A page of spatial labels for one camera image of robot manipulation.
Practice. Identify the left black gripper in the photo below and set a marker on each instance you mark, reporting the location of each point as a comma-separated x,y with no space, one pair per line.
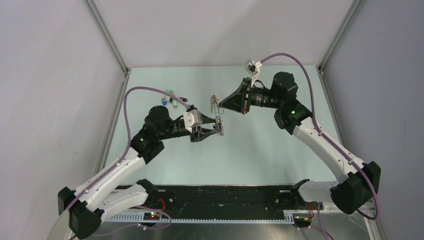
199,135

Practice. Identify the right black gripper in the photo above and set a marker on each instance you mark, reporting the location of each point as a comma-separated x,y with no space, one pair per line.
237,101

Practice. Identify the metal disc with keyrings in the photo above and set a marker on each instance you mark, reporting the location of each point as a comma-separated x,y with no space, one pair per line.
218,113

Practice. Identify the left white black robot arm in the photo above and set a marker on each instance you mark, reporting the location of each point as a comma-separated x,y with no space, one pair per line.
83,210

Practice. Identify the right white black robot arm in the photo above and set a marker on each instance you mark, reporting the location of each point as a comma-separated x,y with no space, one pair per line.
356,181

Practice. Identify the black tagged key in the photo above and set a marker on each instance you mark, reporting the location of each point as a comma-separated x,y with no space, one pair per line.
183,99

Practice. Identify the green tagged key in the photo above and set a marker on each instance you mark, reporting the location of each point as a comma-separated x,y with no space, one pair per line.
174,104

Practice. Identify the blue tagged key on table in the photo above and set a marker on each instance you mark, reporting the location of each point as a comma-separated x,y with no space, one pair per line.
165,101

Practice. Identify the left controller board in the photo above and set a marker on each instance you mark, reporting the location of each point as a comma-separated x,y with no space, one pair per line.
151,216

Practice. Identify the controller board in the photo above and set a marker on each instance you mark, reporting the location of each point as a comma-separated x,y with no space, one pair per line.
151,216
302,221

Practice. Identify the right controller board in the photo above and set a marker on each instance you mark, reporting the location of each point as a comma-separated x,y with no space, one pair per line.
302,221

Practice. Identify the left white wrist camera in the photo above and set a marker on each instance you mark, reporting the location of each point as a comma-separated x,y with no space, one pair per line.
192,119

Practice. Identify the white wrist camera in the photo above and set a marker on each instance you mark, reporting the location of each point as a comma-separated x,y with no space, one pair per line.
192,119
253,68

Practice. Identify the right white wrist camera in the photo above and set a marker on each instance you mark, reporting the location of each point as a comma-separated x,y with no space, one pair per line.
253,68

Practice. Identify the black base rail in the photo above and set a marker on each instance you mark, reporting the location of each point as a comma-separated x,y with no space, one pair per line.
229,203

